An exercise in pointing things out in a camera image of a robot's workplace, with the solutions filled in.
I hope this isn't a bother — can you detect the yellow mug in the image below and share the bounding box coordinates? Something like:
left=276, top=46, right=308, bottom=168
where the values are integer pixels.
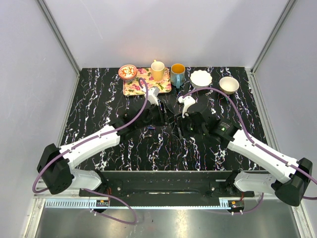
left=151, top=60, right=165, bottom=81

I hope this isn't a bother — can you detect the blue mug orange inside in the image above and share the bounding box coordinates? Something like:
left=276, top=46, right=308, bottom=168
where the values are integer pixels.
left=170, top=63, right=185, bottom=89

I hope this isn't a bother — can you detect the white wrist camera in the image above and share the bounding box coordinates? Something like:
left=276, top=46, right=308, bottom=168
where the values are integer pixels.
left=178, top=96, right=196, bottom=118
left=148, top=86, right=159, bottom=106

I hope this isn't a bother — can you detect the cream bowl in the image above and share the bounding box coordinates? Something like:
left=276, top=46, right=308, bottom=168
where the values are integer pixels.
left=219, top=76, right=240, bottom=95

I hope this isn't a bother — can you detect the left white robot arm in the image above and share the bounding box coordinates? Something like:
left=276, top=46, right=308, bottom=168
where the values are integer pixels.
left=37, top=102, right=174, bottom=196

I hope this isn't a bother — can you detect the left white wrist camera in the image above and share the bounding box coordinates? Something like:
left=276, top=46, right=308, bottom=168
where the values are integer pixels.
left=148, top=86, right=159, bottom=106

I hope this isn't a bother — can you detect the floral rectangular tray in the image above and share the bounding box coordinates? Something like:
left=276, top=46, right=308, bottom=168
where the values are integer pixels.
left=122, top=67, right=171, bottom=96

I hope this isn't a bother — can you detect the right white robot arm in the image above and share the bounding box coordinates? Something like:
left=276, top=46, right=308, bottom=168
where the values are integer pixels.
left=176, top=113, right=313, bottom=207

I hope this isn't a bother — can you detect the small red patterned bowl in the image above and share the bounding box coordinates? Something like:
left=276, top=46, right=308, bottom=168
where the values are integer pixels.
left=118, top=64, right=137, bottom=80

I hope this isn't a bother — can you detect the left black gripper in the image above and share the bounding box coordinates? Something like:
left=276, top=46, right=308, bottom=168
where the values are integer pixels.
left=137, top=101, right=174, bottom=130

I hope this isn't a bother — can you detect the white scalloped plate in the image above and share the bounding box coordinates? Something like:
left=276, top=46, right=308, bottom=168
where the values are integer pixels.
left=190, top=70, right=212, bottom=89

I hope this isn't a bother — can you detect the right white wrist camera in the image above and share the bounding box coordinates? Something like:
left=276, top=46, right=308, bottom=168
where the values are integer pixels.
left=178, top=96, right=196, bottom=118

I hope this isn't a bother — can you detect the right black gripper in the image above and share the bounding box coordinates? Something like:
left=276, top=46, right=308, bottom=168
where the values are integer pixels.
left=172, top=111, right=207, bottom=140

